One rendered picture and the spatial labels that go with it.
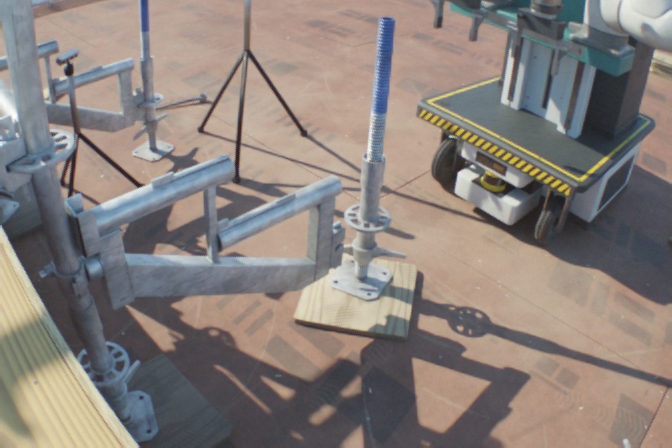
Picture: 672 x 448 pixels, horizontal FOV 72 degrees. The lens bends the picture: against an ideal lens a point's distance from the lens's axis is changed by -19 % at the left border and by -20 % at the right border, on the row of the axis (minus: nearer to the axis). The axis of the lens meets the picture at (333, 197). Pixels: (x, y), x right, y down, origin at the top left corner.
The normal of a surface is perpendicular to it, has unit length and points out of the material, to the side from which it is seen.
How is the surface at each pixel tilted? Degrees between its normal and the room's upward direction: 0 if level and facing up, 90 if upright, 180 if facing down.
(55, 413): 0
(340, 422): 0
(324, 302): 0
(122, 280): 90
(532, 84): 90
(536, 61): 90
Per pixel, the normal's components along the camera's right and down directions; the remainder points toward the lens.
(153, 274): 0.70, 0.43
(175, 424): 0.06, -0.83
